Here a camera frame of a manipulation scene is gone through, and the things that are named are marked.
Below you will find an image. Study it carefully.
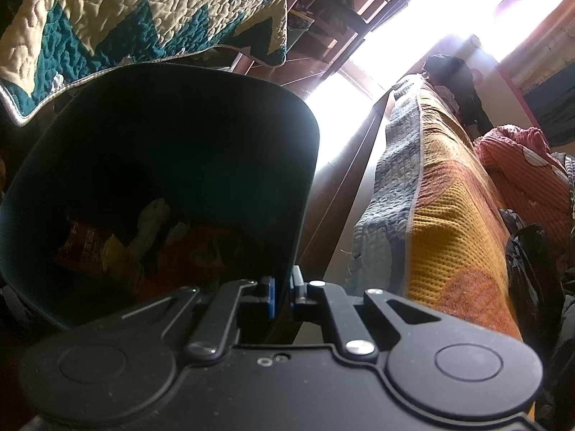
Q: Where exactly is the white tissue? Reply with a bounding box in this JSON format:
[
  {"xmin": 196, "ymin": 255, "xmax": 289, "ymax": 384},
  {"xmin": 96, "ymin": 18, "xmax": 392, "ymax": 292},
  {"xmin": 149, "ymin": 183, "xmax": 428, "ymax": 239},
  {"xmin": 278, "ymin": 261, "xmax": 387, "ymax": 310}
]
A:
[{"xmin": 128, "ymin": 198, "xmax": 187, "ymax": 256}]

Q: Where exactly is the dark green plastic bin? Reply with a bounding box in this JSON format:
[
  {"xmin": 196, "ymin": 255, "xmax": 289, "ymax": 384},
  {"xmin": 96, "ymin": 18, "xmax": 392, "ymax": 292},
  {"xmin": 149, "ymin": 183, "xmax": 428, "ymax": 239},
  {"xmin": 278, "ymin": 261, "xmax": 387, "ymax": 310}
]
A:
[{"xmin": 0, "ymin": 63, "xmax": 321, "ymax": 332}]

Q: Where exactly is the orange wrapper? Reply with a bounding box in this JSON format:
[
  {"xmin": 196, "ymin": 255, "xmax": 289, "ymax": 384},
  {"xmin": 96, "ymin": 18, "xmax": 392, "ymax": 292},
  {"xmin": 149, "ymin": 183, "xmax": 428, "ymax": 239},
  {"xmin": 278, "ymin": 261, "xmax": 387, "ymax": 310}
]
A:
[{"xmin": 148, "ymin": 227, "xmax": 245, "ymax": 299}]

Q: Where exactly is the wooden bed frame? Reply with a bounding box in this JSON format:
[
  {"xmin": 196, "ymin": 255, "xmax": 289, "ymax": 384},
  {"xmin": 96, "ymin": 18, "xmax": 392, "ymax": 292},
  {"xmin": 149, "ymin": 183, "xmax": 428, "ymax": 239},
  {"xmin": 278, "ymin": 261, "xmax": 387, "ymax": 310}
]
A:
[{"xmin": 265, "ymin": 94, "xmax": 392, "ymax": 346}]

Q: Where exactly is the red-brown snack packet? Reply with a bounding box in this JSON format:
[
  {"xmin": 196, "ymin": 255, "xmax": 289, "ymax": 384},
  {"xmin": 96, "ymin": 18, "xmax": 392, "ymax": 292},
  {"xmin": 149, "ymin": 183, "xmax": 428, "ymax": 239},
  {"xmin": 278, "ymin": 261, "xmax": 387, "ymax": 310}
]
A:
[{"xmin": 51, "ymin": 215, "xmax": 113, "ymax": 277}]

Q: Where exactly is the yellow wrapper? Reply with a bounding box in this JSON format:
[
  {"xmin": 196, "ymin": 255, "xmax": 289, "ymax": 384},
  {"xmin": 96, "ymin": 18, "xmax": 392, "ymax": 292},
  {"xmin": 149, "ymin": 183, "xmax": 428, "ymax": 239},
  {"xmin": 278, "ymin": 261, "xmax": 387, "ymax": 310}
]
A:
[{"xmin": 101, "ymin": 236, "xmax": 144, "ymax": 279}]

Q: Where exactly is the wooden chair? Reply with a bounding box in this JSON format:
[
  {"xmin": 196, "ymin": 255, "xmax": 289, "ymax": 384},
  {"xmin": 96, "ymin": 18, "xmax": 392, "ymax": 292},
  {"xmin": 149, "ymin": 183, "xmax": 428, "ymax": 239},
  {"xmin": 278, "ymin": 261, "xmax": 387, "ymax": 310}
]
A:
[{"xmin": 287, "ymin": 0, "xmax": 407, "ymax": 87}]

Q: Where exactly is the black patterned bag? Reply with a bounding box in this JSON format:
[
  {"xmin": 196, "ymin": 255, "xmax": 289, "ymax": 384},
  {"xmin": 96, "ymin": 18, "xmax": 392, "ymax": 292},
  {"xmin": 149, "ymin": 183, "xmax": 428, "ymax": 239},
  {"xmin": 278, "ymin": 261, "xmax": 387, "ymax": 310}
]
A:
[{"xmin": 504, "ymin": 223, "xmax": 575, "ymax": 418}]

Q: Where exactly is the orange and blue patchwork quilt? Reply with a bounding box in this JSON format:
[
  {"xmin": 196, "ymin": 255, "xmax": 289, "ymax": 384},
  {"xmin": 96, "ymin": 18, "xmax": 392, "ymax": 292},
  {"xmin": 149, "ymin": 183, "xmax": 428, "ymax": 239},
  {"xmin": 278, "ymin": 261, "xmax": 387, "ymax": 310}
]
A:
[{"xmin": 351, "ymin": 74, "xmax": 527, "ymax": 346}]

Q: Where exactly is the black garment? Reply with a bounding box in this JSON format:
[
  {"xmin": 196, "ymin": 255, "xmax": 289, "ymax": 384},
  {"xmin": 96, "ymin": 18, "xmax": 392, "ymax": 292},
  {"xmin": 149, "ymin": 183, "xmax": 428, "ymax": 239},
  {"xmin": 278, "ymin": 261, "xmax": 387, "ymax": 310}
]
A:
[{"xmin": 422, "ymin": 54, "xmax": 495, "ymax": 136}]

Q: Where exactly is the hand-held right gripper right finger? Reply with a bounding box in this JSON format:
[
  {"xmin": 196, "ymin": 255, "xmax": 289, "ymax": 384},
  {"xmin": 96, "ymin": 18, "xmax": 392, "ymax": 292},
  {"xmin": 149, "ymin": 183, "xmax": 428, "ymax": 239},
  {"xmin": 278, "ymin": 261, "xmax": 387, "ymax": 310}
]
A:
[{"xmin": 287, "ymin": 267, "xmax": 443, "ymax": 360}]

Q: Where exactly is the teal and cream zigzag quilt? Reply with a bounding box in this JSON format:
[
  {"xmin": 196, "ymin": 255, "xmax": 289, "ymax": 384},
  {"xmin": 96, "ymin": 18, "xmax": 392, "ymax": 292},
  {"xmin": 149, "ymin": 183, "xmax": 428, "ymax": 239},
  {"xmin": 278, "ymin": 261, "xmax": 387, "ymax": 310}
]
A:
[{"xmin": 0, "ymin": 0, "xmax": 288, "ymax": 127}]

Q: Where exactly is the teal curtain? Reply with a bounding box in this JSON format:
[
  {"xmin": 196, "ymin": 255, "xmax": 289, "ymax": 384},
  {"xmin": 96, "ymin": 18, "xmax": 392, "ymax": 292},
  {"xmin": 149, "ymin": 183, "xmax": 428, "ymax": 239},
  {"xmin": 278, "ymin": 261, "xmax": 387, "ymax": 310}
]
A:
[{"xmin": 523, "ymin": 74, "xmax": 575, "ymax": 147}]

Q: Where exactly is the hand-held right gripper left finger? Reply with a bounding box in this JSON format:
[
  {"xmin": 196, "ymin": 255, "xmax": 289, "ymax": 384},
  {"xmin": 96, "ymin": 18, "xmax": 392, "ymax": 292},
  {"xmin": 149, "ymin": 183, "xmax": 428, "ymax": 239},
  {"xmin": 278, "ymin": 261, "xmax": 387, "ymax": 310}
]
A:
[{"xmin": 122, "ymin": 276, "xmax": 277, "ymax": 362}]

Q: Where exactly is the pink ribbed blanket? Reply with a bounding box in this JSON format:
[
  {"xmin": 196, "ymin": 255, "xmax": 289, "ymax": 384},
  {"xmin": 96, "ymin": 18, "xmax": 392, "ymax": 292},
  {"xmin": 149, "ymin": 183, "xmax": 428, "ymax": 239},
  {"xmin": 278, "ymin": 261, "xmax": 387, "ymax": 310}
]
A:
[{"xmin": 474, "ymin": 126, "xmax": 575, "ymax": 281}]

